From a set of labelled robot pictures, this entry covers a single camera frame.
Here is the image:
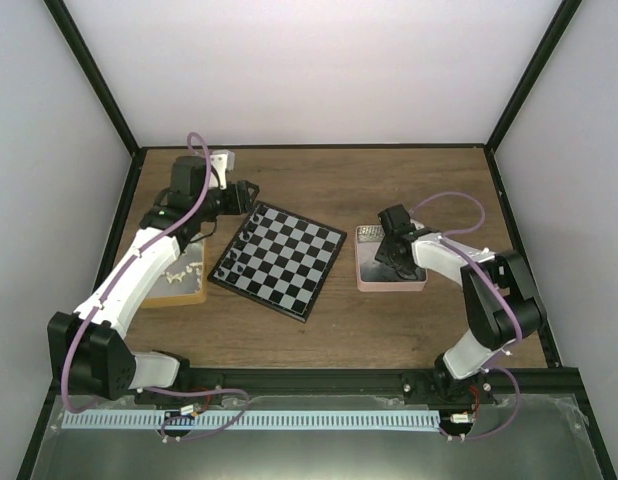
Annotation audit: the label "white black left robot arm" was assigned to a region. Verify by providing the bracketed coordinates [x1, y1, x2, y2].
[47, 150, 259, 412]

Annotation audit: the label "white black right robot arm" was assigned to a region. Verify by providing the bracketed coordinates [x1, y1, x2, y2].
[375, 204, 547, 403]

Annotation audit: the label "white chess pieces in tray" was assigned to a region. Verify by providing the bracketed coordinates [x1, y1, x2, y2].
[163, 260, 205, 285]

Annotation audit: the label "pink rimmed metal tray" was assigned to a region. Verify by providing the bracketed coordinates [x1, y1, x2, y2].
[354, 225, 427, 292]

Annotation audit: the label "black and white chessboard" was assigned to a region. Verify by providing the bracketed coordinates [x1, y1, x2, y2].
[207, 201, 347, 322]

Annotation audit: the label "orange rimmed metal tray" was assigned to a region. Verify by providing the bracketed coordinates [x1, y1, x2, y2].
[140, 240, 208, 309]

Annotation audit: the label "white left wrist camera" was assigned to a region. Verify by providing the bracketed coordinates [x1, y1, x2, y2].
[209, 150, 235, 190]

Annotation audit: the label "black enclosure frame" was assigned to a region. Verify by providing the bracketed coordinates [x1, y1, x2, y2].
[45, 1, 616, 479]

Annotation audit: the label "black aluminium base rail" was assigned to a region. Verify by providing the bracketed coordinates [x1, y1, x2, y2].
[133, 367, 495, 406]

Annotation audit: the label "light blue slotted cable duct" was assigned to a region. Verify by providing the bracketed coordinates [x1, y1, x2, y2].
[62, 410, 440, 432]

